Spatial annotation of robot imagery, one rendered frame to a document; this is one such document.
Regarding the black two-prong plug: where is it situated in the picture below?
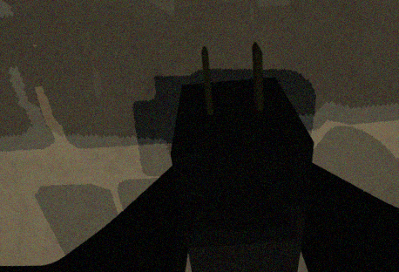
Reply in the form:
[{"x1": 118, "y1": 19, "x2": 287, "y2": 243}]
[{"x1": 171, "y1": 41, "x2": 314, "y2": 272}]

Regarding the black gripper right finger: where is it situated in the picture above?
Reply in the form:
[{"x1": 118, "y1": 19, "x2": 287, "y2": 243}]
[{"x1": 301, "y1": 163, "x2": 399, "y2": 272}]

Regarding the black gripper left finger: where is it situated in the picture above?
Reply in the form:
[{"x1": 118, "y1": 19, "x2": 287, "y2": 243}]
[{"x1": 0, "y1": 167, "x2": 189, "y2": 272}]

